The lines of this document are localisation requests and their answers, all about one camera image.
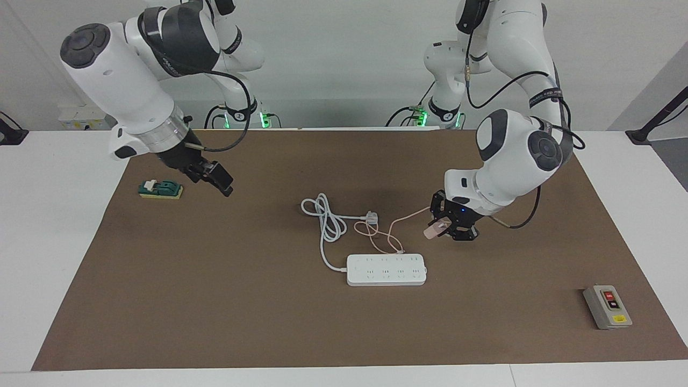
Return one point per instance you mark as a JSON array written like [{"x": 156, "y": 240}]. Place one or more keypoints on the grey push button box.
[{"x": 606, "y": 309}]

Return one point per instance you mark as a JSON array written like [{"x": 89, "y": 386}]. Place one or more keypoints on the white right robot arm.
[{"x": 129, "y": 80}]

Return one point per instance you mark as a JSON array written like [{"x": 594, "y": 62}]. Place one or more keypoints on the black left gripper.
[{"x": 461, "y": 212}]

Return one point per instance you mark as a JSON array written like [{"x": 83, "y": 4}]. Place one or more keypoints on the brown table mat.
[{"x": 269, "y": 312}]

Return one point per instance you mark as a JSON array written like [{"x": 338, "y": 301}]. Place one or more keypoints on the white wall box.
[{"x": 80, "y": 121}]

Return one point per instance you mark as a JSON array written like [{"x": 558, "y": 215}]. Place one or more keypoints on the pink charger block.
[{"x": 434, "y": 231}]

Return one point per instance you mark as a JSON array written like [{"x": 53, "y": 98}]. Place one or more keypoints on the black stand foot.
[{"x": 11, "y": 135}]

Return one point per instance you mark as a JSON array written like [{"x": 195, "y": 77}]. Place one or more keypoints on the white power strip plug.
[{"x": 372, "y": 217}]

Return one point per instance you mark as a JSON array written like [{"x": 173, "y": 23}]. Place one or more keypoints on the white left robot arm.
[{"x": 516, "y": 150}]

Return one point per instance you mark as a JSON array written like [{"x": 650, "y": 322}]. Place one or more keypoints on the black slanted stand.
[{"x": 653, "y": 121}]

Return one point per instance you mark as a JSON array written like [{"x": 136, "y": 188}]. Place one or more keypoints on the white power strip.
[{"x": 387, "y": 270}]

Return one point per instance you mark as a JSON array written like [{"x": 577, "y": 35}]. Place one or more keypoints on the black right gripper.
[{"x": 180, "y": 158}]

